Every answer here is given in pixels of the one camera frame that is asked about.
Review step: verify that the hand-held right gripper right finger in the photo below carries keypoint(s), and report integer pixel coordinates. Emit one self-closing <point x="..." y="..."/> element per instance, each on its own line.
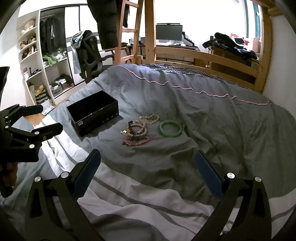
<point x="208" y="176"/>

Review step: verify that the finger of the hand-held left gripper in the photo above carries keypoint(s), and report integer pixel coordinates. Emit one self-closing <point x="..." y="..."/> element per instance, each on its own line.
<point x="32" y="110"/>
<point x="49" y="130"/>

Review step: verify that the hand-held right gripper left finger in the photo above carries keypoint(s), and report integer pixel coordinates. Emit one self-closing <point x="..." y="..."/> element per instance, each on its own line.
<point x="85" y="176"/>

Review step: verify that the black rectangular box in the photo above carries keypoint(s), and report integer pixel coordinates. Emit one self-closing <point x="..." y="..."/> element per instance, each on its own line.
<point x="99" y="121"/>

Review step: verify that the green jade bangle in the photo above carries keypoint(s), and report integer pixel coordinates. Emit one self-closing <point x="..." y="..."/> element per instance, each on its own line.
<point x="164" y="134"/>

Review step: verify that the person's left hand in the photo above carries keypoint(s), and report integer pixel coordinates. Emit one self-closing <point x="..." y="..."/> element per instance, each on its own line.
<point x="11" y="173"/>

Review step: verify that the white bathroom scale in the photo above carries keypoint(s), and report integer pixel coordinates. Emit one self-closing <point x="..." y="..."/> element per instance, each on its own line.
<point x="47" y="110"/>

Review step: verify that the striped folded cloth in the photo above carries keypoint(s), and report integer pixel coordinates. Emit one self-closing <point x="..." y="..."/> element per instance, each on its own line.
<point x="41" y="97"/>

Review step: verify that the grey storage basket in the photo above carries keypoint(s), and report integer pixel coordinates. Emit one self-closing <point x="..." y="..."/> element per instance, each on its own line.
<point x="59" y="87"/>

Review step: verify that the green cloth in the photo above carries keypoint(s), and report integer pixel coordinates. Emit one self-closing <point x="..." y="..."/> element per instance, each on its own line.
<point x="52" y="60"/>

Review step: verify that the grey striped duvet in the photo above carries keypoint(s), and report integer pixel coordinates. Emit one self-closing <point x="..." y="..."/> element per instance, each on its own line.
<point x="208" y="115"/>

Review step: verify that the light blue jeans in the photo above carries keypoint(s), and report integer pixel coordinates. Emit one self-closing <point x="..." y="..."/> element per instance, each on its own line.
<point x="75" y="53"/>

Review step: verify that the hanging dark clothes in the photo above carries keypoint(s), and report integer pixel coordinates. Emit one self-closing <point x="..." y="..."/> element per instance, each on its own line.
<point x="49" y="32"/>

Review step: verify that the black office chair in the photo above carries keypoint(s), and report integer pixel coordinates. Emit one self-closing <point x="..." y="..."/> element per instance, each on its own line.
<point x="91" y="53"/>

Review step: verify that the beige teddy bear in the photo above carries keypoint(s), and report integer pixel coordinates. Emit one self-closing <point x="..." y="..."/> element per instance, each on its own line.
<point x="28" y="25"/>

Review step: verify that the white wardrobe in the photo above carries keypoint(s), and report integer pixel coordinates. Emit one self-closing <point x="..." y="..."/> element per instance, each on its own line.
<point x="71" y="25"/>

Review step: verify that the checked bed sheet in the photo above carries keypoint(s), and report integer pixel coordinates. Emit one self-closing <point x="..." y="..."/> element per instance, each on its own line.
<point x="185" y="69"/>

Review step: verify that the black puffer jacket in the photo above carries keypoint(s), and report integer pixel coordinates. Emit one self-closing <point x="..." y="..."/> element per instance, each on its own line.
<point x="106" y="25"/>

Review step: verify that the wooden dresser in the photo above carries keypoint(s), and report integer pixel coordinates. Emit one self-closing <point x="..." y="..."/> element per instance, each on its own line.
<point x="222" y="55"/>

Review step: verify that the pile of dark clothes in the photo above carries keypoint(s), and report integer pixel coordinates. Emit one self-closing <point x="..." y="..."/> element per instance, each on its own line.
<point x="229" y="44"/>

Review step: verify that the wooden ladder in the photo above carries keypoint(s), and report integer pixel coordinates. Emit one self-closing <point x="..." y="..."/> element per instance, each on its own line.
<point x="137" y="25"/>

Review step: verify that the dark desk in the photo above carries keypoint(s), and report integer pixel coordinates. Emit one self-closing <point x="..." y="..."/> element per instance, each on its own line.
<point x="171" y="45"/>

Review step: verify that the black computer monitor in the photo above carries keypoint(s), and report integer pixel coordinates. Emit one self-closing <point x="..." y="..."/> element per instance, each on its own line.
<point x="168" y="31"/>

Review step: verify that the wooden bed frame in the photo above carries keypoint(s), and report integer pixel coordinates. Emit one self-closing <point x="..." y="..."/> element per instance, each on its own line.
<point x="150" y="27"/>

